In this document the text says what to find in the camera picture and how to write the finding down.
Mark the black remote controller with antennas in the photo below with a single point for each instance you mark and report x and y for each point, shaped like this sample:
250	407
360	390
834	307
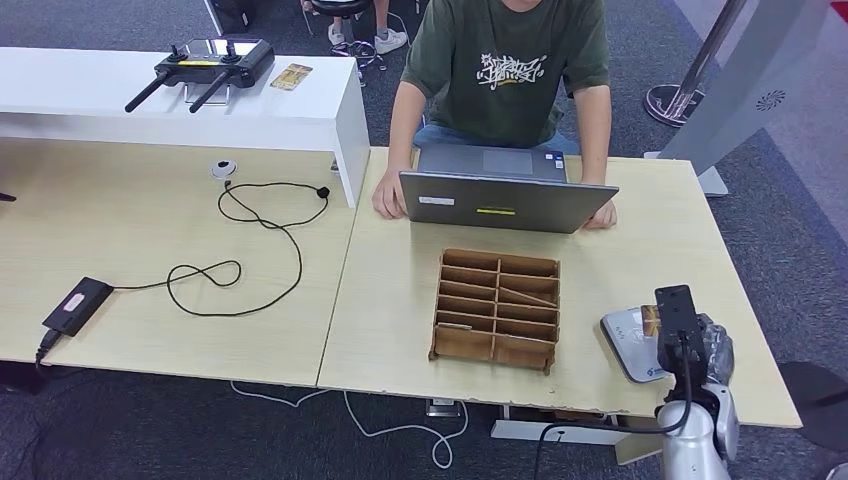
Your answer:
212	63

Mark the chrome stanchion post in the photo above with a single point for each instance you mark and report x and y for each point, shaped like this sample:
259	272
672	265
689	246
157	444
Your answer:
669	102

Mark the black round base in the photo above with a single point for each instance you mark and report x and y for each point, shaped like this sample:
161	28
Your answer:
815	397

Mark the white desk shelf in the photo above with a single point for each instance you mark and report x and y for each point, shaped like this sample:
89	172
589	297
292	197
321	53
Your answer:
132	106

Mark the brown cardboard slot organizer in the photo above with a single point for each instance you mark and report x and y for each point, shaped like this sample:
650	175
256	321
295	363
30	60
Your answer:
497	311

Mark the yellow printed ID card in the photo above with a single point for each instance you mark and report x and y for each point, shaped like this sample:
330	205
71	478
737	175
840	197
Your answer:
650	321

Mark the black stool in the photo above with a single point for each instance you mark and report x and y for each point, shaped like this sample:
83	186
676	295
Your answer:
341	5

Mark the person's right hand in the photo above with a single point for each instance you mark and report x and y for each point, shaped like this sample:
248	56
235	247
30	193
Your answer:
389	199

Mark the pale grey card reader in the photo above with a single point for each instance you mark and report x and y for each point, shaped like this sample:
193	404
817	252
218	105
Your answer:
626	348

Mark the metal floor socket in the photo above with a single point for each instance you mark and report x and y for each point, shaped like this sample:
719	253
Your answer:
444	409

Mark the black power adapter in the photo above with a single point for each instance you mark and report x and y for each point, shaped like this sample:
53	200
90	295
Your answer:
77	306

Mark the black equipment case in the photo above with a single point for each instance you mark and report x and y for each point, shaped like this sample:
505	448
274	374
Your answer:
232	13

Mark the person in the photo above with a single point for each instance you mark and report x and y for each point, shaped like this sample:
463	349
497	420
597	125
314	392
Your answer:
503	79
391	41

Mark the grey kiosk stand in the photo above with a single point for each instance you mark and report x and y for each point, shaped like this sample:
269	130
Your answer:
748	79

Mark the person's left forearm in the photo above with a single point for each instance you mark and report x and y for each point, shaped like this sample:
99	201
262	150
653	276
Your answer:
591	132

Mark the grey laptop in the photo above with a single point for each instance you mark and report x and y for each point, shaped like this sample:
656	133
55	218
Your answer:
503	202

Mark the person's right forearm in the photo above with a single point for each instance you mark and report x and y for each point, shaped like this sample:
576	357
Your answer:
405	132

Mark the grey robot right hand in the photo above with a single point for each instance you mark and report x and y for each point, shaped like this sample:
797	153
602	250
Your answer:
721	351

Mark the person's left hand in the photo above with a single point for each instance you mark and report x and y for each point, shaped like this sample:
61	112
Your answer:
601	217

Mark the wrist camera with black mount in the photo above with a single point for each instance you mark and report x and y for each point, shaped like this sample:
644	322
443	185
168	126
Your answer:
676	318

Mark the white desk foot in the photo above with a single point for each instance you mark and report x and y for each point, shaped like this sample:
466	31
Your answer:
517	432

